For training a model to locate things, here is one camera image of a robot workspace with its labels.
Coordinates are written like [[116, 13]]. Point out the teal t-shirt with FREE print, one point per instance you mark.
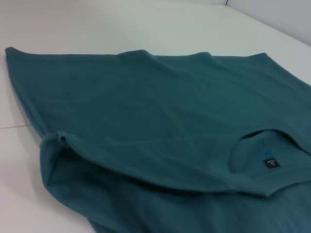
[[158, 109]]

